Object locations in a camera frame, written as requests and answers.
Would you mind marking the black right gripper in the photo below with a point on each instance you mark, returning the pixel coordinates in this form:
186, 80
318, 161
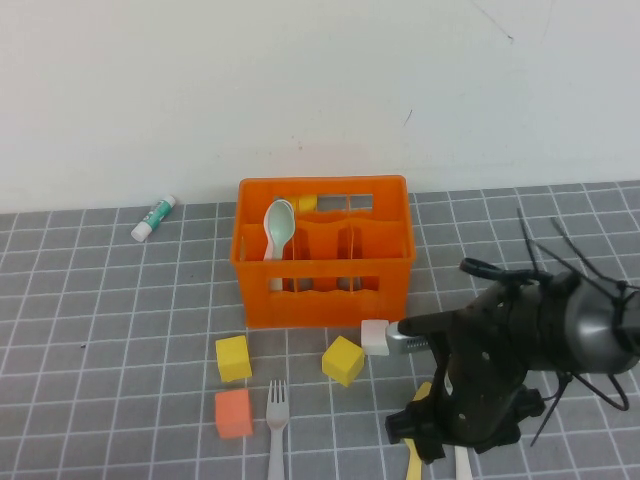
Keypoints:
485, 360

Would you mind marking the white plastic knife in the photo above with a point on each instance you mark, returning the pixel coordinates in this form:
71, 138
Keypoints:
462, 465

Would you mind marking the yellow plastic knife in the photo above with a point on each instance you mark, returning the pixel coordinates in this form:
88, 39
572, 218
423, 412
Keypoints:
415, 465

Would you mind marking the grey plastic fork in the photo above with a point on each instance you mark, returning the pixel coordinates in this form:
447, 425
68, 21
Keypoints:
277, 415

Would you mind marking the orange plastic crate cutlery holder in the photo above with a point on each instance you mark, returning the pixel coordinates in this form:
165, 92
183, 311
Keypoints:
325, 305

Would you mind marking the white foam cube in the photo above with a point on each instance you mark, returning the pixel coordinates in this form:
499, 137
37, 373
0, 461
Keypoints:
374, 337

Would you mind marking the yellow foam cube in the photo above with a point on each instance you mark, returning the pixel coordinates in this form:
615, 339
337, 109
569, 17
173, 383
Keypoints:
342, 360
234, 360

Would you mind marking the orange foam cube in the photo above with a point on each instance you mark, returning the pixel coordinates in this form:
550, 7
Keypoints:
233, 415

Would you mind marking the yellow round plastic object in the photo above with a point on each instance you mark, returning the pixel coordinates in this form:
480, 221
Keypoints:
308, 202

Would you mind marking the grey white-grid table mat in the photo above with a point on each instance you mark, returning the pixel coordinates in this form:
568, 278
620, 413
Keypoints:
125, 325

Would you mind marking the white green glue stick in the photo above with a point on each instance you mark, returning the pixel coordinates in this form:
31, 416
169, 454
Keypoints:
152, 218

